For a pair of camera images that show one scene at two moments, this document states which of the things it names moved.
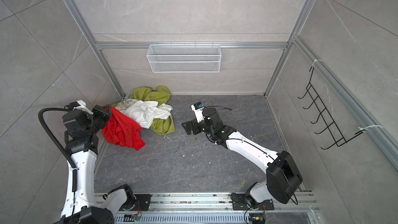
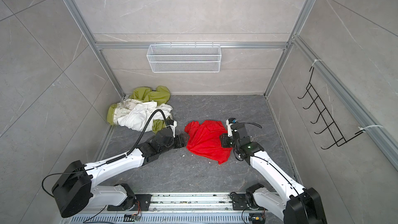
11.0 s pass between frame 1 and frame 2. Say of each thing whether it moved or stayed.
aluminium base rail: stayed
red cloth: moved
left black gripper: moved
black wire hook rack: stayed
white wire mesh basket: stayed
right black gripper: moved
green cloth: stayed
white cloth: stayed
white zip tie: stayed
